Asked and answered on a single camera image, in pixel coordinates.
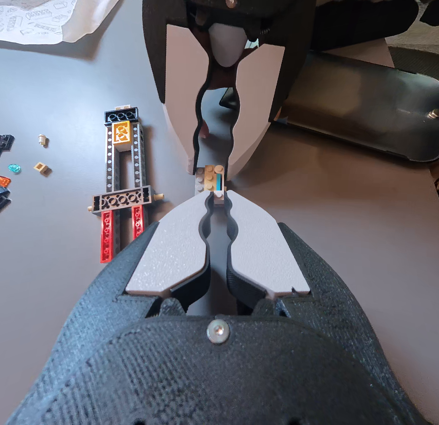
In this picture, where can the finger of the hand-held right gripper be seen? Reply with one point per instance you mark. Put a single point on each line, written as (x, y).
(181, 82)
(257, 99)

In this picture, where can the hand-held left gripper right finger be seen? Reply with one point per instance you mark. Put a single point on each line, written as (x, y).
(267, 257)

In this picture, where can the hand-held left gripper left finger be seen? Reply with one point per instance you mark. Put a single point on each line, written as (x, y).
(171, 253)

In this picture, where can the tiny grey single-stud brick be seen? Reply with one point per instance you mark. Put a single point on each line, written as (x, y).
(219, 198)

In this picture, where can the grey red lego beam frame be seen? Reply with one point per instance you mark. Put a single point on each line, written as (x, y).
(120, 198)

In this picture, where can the small tan grey lego assembly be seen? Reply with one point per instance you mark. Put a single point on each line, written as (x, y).
(207, 178)

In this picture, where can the small white lego piece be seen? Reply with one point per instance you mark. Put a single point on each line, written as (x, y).
(43, 139)

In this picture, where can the tan square lego tile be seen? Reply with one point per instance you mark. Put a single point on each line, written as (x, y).
(42, 168)

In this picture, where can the teal round lego stud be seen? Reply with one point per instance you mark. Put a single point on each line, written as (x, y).
(14, 168)

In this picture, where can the person's right hand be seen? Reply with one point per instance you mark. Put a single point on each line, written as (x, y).
(223, 78)

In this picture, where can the black chair armrest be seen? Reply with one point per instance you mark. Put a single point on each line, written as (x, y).
(360, 23)

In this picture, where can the scatter of small colourful pieces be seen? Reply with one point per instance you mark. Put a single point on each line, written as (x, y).
(5, 191)

